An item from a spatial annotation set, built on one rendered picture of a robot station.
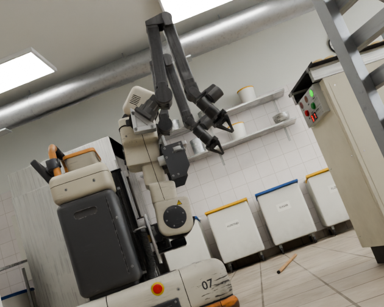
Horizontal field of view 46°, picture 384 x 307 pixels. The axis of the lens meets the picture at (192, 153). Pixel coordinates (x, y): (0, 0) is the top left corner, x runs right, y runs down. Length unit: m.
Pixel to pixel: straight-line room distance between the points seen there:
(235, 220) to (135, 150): 3.49
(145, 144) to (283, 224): 3.57
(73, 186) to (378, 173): 1.26
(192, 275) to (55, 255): 4.04
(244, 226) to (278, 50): 2.60
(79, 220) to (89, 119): 4.96
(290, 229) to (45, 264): 2.93
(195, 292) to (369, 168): 0.87
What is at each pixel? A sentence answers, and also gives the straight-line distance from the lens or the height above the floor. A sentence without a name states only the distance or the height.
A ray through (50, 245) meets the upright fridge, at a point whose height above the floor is 1.02.
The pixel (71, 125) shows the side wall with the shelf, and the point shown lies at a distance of 6.90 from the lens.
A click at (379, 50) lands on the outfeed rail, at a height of 0.88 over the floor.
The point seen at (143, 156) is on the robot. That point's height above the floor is 0.81.
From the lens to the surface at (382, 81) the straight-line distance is 0.98.
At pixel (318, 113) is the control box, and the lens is 2.14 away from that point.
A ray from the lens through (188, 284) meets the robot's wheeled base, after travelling 1.84.
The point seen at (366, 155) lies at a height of 0.46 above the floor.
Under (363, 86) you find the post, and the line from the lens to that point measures 0.97.
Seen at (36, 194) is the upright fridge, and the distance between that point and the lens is 5.91.
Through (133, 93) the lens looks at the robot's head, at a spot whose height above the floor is 1.12.
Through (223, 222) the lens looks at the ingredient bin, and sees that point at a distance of 5.52.
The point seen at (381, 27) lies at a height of 0.59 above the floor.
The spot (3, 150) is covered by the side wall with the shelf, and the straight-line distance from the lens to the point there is 7.29.
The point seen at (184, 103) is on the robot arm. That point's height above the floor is 1.10.
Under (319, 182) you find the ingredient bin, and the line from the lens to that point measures 5.59.
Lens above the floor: 0.30
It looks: 12 degrees up
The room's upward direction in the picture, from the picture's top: 20 degrees counter-clockwise
